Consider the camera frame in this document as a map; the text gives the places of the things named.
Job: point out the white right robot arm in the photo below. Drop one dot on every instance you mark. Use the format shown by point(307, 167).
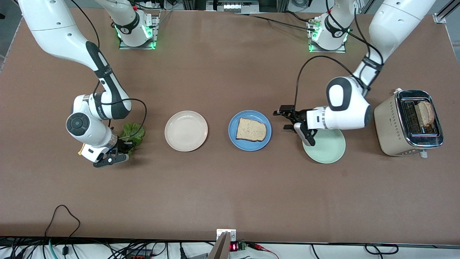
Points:
point(54, 25)

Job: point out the red digit display module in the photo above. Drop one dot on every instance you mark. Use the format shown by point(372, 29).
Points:
point(234, 247)

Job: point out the beige round plate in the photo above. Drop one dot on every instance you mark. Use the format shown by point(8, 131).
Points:
point(186, 131)

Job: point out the metal camera bracket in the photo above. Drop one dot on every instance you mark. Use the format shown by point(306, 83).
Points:
point(222, 248)

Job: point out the beige chrome toaster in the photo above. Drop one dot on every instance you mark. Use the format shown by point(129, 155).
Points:
point(390, 129)

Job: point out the orange connector block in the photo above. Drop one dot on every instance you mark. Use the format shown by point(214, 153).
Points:
point(138, 256)

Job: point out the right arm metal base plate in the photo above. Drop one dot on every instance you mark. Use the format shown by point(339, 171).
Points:
point(156, 39)

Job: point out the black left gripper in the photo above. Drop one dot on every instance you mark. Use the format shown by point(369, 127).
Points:
point(301, 116)

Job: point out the yellow squeeze bottle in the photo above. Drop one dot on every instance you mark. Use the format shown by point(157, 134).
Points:
point(83, 146)

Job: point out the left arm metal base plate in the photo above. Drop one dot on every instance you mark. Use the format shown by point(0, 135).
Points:
point(329, 51)

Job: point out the green lettuce leaf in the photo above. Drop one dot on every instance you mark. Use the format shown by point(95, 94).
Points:
point(134, 129)

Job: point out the blue round plate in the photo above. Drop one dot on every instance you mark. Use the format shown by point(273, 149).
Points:
point(249, 146)

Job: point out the white control box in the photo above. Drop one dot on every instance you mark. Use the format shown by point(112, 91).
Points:
point(233, 6)

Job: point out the metal corner bracket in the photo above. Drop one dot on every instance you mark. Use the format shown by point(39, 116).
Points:
point(439, 18)

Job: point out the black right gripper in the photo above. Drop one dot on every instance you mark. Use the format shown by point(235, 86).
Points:
point(123, 146)

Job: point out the light green round plate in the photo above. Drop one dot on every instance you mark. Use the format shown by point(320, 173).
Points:
point(327, 151)

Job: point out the toasted bread slice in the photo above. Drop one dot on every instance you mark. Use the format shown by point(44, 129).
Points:
point(251, 129)
point(426, 113)

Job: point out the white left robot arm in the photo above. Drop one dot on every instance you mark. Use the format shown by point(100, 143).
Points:
point(348, 104)

